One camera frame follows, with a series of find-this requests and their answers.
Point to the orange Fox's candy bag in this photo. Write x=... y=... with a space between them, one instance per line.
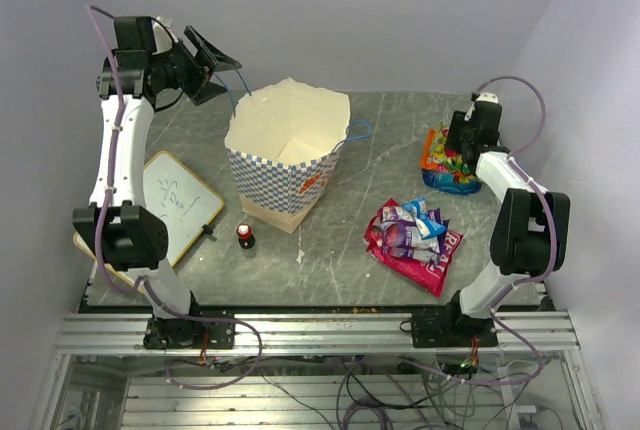
x=433 y=154

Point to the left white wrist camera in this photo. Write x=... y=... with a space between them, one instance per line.
x=164 y=36

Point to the green yellow candy bag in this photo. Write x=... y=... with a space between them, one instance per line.
x=454 y=159

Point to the aluminium rail frame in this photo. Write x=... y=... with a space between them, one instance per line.
x=315 y=334

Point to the blue fruit candy bag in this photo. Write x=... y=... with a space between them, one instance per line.
x=449 y=183

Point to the red black small bottle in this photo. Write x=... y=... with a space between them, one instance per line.
x=245 y=236

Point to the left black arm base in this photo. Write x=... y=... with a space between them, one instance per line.
x=173 y=333

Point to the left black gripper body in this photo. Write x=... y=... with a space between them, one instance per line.
x=191 y=72

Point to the blue checkered paper bag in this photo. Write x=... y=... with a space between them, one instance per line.
x=283 y=144

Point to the small whiteboard with yellow frame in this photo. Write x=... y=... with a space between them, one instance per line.
x=178 y=197

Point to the pink snack bag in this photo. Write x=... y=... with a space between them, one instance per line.
x=431 y=274

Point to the blue white snack packet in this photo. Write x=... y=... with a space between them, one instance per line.
x=427 y=227

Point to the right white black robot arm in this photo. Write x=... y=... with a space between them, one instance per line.
x=529 y=237

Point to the purple snack packet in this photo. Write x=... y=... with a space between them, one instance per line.
x=400 y=234

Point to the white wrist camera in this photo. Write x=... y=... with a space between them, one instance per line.
x=164 y=36
x=478 y=98

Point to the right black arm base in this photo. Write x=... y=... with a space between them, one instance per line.
x=437 y=330

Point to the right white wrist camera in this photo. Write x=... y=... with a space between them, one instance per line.
x=478 y=98

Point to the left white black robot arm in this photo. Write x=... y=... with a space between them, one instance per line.
x=116 y=225

